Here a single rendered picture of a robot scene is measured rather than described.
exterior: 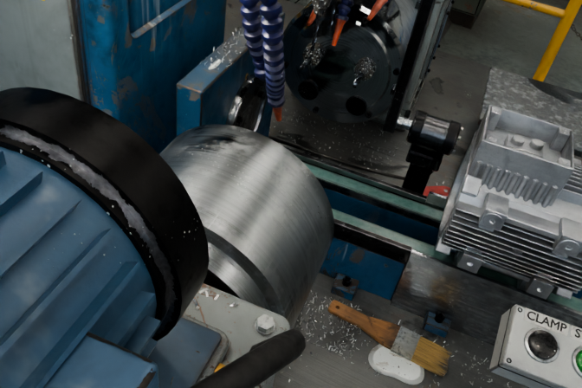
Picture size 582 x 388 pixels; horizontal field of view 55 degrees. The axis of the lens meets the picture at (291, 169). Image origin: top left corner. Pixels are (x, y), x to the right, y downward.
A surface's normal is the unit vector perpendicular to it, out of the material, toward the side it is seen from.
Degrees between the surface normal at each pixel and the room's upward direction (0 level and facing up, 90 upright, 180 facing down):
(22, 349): 50
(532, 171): 90
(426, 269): 90
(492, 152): 90
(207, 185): 2
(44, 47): 90
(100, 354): 0
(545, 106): 0
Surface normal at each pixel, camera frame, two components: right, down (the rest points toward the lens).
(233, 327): 0.13, -0.76
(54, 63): -0.36, 0.57
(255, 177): 0.40, -0.63
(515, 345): -0.01, -0.48
